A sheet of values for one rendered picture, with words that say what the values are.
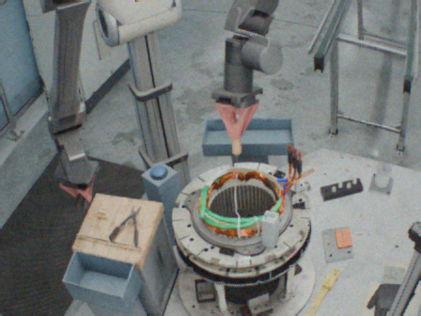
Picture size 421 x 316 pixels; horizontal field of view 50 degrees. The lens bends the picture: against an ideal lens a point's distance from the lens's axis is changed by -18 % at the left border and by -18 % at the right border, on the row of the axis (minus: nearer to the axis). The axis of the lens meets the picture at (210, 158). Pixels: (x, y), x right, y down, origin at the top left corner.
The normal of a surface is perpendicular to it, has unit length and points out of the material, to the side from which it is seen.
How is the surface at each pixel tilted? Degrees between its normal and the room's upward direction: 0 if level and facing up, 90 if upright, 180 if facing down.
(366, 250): 0
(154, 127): 90
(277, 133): 0
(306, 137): 0
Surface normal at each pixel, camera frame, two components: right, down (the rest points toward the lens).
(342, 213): -0.11, -0.74
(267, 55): 0.56, 0.32
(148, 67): 0.48, 0.55
